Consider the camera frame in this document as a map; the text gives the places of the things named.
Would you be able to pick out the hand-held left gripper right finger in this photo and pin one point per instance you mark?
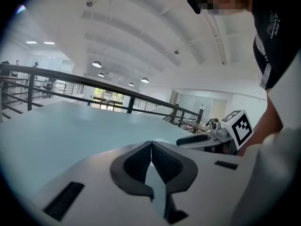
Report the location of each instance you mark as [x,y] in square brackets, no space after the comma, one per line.
[188,173]

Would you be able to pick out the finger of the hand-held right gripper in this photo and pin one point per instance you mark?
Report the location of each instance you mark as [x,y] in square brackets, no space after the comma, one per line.
[194,139]

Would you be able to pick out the person's right forearm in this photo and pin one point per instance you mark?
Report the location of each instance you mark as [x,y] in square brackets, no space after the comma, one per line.
[268,123]

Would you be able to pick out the black pendant lamp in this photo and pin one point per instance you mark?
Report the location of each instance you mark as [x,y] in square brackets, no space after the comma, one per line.
[131,84]
[96,64]
[100,75]
[144,80]

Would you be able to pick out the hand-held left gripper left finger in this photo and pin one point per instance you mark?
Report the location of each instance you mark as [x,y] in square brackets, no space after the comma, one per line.
[117,173]

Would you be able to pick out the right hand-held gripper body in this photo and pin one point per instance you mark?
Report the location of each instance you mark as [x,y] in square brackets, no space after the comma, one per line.
[242,131]

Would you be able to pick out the brown wooden side table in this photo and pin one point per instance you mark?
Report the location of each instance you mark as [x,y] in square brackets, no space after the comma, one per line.
[195,125]

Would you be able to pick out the ceiling light panel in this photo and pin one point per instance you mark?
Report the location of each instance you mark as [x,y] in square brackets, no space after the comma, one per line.
[31,42]
[49,42]

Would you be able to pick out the person's black shirt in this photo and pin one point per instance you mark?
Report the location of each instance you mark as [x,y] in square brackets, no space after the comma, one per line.
[277,32]

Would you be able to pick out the grey gripper-mounted camera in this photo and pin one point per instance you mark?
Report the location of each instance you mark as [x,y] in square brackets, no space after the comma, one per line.
[214,126]

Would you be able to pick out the glass entrance doors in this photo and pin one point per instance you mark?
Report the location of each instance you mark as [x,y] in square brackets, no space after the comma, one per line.
[108,98]

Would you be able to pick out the black curved metal railing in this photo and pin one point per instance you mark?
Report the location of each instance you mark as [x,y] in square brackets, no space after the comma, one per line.
[31,91]

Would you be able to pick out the black head camera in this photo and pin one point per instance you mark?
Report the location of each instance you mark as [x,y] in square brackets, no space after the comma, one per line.
[194,3]

